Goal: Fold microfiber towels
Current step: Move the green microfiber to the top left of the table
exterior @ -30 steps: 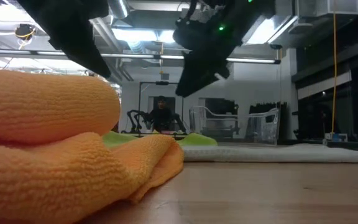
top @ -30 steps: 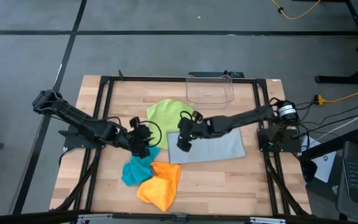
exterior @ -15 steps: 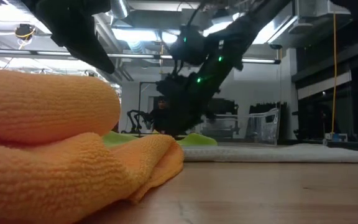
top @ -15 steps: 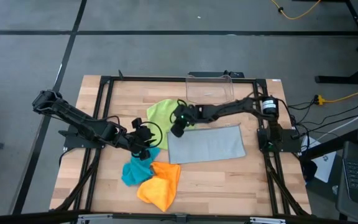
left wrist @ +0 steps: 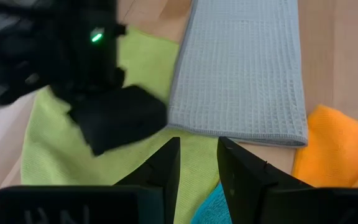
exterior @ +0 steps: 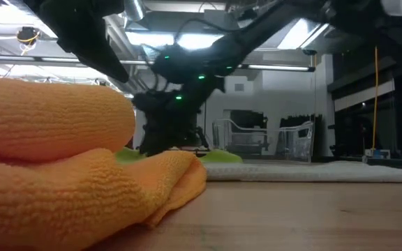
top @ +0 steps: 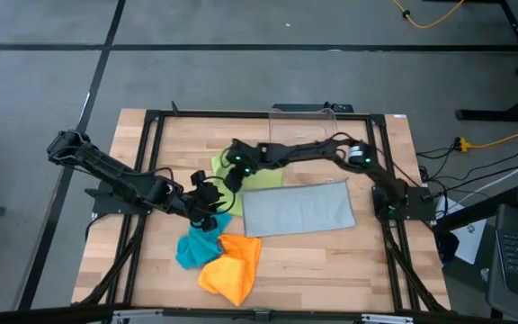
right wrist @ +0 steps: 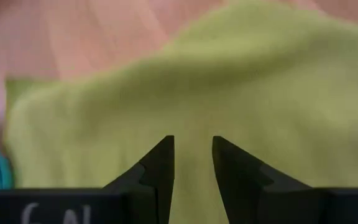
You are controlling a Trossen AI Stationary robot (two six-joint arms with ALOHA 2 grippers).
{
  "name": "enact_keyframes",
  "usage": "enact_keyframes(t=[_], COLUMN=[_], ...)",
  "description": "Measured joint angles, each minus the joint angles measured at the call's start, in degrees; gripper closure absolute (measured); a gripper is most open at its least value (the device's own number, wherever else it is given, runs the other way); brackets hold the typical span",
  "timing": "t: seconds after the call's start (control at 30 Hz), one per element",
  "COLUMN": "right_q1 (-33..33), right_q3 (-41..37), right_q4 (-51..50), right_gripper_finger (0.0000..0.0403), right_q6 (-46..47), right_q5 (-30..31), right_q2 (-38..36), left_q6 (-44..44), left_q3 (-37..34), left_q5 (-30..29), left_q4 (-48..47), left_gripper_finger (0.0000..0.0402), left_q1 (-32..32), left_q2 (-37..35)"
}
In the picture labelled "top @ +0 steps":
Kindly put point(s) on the black table-level camera mount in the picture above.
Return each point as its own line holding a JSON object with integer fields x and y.
{"x": 262, "y": 315}

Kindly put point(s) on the dark blue pouch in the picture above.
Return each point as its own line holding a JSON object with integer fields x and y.
{"x": 448, "y": 247}

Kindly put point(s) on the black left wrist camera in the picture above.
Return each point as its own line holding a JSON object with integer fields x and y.
{"x": 207, "y": 223}

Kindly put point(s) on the clear plastic bin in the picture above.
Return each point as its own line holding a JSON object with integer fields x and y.
{"x": 304, "y": 126}

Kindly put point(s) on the teal microfiber towel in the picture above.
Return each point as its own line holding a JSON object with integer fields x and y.
{"x": 193, "y": 249}

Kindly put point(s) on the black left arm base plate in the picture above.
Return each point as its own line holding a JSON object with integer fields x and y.
{"x": 106, "y": 207}

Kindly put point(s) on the black desk frame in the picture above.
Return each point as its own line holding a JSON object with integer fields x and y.
{"x": 484, "y": 115}

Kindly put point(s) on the orange microfiber towel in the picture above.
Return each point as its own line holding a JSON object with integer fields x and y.
{"x": 234, "y": 270}

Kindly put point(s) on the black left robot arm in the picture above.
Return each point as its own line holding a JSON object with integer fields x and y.
{"x": 119, "y": 180}

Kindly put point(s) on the white paper sheet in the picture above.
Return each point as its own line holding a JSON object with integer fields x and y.
{"x": 472, "y": 243}

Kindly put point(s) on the lime green microfiber towel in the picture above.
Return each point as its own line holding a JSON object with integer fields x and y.
{"x": 263, "y": 180}

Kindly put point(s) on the grey microfiber towel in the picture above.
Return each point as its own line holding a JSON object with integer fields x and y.
{"x": 299, "y": 209}

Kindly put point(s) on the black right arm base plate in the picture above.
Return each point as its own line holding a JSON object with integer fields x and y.
{"x": 418, "y": 209}

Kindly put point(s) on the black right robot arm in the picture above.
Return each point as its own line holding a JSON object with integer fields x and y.
{"x": 313, "y": 150}

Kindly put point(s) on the black rig beam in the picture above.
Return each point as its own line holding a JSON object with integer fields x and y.
{"x": 61, "y": 314}

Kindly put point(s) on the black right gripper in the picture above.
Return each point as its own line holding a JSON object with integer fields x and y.
{"x": 243, "y": 157}

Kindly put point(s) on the black aluminium table frame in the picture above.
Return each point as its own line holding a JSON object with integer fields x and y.
{"x": 223, "y": 113}

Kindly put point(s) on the silver metal bracket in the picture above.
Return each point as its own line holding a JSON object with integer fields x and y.
{"x": 385, "y": 319}
{"x": 133, "y": 315}

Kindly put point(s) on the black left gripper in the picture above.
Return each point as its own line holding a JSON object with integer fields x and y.
{"x": 200, "y": 200}

